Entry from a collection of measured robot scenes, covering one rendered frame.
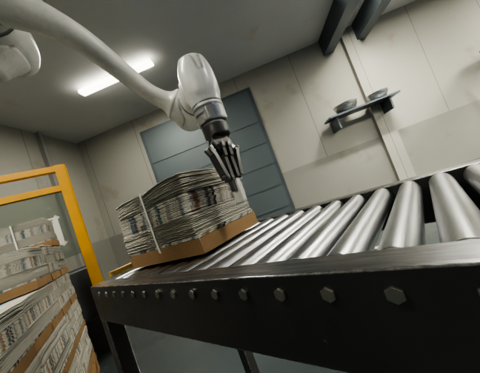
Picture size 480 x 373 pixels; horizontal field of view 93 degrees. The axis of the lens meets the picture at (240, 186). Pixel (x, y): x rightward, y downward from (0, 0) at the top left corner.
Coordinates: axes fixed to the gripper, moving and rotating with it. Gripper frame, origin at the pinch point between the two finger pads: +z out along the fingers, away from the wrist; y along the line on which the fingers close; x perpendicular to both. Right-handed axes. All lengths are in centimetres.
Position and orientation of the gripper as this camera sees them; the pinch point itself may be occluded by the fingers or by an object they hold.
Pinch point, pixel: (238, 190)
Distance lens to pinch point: 64.9
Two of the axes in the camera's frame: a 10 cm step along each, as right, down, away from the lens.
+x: 7.1, -3.0, -6.3
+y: -6.1, 1.8, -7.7
